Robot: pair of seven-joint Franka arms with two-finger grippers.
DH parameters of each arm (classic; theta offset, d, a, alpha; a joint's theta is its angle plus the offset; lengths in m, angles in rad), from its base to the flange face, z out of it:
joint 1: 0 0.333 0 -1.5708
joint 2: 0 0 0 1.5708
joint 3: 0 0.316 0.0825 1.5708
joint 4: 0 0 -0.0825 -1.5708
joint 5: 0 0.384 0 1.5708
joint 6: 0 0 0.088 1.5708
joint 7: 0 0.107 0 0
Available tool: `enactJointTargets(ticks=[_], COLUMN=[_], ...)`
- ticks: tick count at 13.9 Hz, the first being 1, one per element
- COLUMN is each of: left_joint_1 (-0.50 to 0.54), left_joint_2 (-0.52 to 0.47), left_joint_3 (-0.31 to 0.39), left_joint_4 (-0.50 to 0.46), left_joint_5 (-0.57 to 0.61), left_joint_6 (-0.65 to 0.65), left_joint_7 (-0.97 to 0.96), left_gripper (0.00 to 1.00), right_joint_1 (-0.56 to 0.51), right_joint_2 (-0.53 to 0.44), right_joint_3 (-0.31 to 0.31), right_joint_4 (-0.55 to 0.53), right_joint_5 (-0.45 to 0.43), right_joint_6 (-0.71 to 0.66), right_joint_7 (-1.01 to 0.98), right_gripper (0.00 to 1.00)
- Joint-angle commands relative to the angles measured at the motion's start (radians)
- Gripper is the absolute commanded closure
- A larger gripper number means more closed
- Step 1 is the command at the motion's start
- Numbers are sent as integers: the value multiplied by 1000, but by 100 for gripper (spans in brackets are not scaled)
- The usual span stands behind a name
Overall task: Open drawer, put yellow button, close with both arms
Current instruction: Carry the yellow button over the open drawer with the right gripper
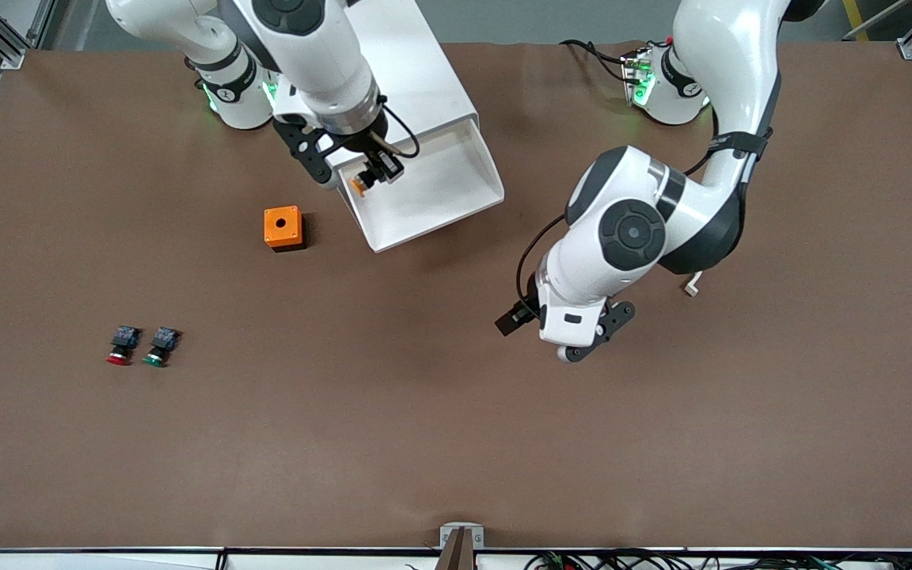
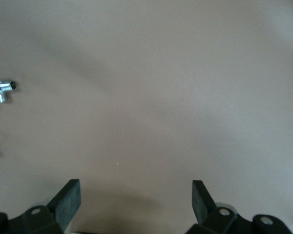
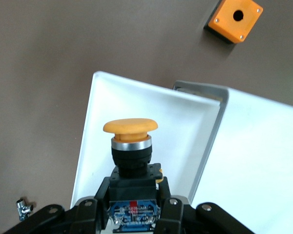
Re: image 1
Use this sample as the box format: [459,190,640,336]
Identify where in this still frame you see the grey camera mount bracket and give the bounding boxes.
[439,522,485,570]

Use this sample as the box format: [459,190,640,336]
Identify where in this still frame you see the black arm base cables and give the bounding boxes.
[559,38,633,85]

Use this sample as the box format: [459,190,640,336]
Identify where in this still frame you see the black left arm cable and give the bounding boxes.
[515,107,724,317]

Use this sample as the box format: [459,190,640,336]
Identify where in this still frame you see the bundle of black cables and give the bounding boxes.
[523,549,912,570]

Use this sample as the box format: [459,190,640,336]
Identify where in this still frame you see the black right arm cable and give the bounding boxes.
[380,98,422,159]

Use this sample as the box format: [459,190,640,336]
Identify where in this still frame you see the red push button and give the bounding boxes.
[105,325,143,367]

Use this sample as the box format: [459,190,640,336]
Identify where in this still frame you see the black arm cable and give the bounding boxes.
[380,98,422,159]
[515,107,724,317]

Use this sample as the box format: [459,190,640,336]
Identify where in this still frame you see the green push button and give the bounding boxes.
[143,326,182,368]

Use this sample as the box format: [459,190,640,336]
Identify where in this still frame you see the orange push button box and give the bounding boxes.
[264,206,307,253]

